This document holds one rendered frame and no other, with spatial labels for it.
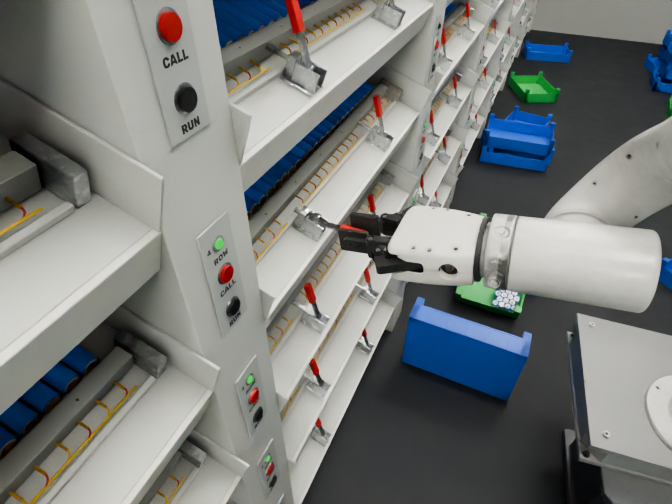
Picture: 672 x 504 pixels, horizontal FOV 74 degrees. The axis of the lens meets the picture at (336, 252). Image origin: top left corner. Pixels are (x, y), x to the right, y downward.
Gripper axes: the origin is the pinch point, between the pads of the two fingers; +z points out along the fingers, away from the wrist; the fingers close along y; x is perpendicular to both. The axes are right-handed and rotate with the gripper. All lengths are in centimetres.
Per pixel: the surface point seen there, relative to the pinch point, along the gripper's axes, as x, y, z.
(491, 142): -63, 162, 8
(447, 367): -70, 35, -2
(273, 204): 4.1, -1.8, 11.0
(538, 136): -68, 182, -11
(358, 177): -1.1, 15.5, 6.8
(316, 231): -0.1, -0.9, 6.0
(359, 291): -38.1, 26.4, 16.1
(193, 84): 25.5, -19.5, 0.4
